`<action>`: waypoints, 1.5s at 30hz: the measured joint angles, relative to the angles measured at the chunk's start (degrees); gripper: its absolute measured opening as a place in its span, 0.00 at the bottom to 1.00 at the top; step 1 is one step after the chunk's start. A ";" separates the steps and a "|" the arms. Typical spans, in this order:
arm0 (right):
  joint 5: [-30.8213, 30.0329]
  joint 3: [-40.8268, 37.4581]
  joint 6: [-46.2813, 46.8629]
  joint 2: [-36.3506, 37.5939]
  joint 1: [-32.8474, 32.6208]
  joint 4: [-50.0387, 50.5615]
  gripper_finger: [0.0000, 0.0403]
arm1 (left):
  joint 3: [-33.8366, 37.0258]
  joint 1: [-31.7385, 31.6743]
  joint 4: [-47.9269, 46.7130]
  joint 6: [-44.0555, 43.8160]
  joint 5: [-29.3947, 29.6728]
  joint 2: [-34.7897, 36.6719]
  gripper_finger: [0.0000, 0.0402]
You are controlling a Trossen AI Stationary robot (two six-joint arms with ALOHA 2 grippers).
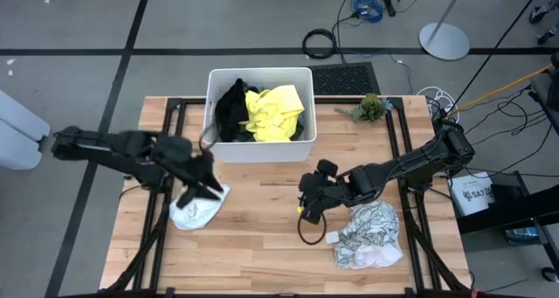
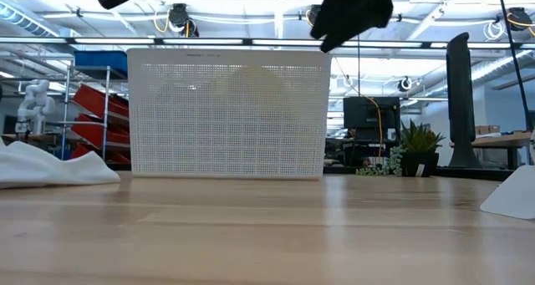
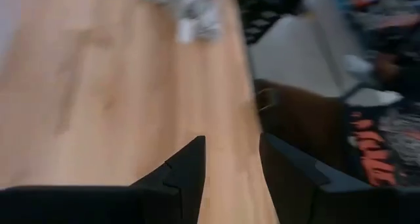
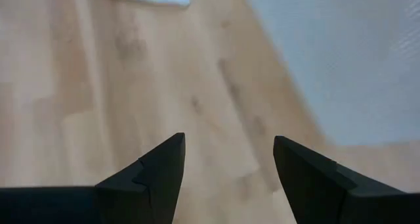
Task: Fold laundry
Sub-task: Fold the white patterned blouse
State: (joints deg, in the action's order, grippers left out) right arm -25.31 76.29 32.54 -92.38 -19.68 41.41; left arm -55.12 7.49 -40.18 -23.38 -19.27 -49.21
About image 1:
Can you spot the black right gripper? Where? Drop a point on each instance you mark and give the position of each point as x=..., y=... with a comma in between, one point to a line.
x=325, y=193

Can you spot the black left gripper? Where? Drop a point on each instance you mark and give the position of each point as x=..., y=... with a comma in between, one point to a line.
x=192, y=171

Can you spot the plain white cloth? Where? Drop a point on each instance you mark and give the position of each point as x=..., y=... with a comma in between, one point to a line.
x=196, y=215

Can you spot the black garment with ribbed trim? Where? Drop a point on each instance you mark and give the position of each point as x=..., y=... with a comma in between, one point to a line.
x=231, y=114

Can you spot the yellow shirt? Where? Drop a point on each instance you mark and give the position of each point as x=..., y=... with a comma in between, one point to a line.
x=273, y=114

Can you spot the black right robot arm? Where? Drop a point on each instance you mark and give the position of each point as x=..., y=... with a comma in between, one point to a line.
x=415, y=167

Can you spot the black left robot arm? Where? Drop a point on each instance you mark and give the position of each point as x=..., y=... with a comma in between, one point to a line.
x=122, y=151

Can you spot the white plastic laundry basket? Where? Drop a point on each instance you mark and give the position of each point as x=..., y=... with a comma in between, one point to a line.
x=262, y=151

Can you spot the white leaf-patterned garment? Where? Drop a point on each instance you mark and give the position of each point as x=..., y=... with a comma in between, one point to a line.
x=371, y=237

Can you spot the small potted succulent plant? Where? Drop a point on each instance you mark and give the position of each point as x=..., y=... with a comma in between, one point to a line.
x=371, y=108

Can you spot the black rubber floor mat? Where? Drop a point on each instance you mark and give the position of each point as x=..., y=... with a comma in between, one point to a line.
x=342, y=79

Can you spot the white printed box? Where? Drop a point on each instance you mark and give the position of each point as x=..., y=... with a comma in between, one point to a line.
x=474, y=195

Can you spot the black cart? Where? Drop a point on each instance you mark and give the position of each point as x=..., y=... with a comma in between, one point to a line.
x=515, y=210

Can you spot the round grey stand base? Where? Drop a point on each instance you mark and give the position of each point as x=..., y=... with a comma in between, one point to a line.
x=444, y=41

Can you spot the light grey padded seat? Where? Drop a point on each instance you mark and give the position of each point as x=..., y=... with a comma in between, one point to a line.
x=19, y=132

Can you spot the black power strip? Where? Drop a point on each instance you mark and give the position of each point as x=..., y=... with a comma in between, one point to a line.
x=388, y=4

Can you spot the grey stand pole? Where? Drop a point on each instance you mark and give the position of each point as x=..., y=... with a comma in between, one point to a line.
x=450, y=9

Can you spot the thin black pole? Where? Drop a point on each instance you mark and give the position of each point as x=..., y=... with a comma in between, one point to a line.
x=498, y=42

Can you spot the black caster wheel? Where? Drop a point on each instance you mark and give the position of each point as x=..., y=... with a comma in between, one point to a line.
x=548, y=35
x=539, y=15

